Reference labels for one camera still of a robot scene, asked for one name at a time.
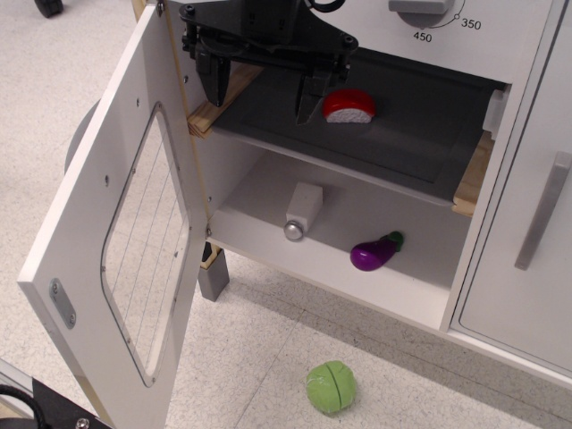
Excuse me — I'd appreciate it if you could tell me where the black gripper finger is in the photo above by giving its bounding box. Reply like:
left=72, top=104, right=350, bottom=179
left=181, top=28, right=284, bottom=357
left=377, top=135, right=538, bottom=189
left=296, top=68, right=334, bottom=125
left=196, top=51, right=231, bottom=107

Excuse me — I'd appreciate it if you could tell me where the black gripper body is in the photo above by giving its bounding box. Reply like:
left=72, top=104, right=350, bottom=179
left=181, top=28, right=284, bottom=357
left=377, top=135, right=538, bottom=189
left=180, top=1, right=358, bottom=80

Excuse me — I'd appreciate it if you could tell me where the white oven door with window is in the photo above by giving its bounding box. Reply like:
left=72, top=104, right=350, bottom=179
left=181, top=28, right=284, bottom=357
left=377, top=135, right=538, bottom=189
left=18, top=3, right=206, bottom=428

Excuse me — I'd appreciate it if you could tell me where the dark grey oven tray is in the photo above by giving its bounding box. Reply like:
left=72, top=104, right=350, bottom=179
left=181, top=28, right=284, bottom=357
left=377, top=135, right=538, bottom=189
left=214, top=48, right=505, bottom=206

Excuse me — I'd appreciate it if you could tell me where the grey oven knob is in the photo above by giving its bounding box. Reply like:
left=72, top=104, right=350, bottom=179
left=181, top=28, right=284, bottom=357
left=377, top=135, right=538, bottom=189
left=388, top=0, right=454, bottom=29

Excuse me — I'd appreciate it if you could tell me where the red white toy sushi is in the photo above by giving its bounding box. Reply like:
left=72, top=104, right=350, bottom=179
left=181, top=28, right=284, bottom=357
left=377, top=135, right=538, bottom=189
left=322, top=88, right=376, bottom=123

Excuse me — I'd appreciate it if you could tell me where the white toy salt shaker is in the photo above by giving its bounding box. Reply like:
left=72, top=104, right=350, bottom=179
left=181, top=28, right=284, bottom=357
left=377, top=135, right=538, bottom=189
left=283, top=182, right=324, bottom=241

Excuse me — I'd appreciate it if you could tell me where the white toy kitchen cabinet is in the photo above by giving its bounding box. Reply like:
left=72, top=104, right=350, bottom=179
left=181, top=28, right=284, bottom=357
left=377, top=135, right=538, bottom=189
left=129, top=0, right=572, bottom=389

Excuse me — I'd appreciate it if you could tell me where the purple toy eggplant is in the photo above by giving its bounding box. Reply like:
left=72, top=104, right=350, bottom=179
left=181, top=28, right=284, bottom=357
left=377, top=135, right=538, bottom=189
left=349, top=231, right=404, bottom=272

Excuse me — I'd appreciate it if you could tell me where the black caster wheel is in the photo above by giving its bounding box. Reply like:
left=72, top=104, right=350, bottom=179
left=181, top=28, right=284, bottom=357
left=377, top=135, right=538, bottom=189
left=35, top=0, right=63, bottom=19

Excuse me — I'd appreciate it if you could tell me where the grey cabinet leg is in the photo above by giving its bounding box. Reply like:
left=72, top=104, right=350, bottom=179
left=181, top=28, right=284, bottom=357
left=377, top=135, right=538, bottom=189
left=198, top=250, right=230, bottom=302

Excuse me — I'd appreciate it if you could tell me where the green toy cabbage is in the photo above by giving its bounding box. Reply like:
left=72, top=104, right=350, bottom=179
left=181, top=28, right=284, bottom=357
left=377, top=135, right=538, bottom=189
left=306, top=360, right=357, bottom=415

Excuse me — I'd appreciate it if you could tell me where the black cable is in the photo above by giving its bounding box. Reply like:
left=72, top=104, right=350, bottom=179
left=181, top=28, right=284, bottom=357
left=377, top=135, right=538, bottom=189
left=303, top=0, right=348, bottom=12

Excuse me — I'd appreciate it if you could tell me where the grey cabinet door handle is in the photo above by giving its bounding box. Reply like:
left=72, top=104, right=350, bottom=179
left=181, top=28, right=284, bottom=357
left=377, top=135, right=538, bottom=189
left=515, top=151, right=571, bottom=271

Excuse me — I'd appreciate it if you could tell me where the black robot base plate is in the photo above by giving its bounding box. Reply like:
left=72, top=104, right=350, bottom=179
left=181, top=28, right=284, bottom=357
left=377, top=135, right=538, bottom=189
left=0, top=359, right=113, bottom=429

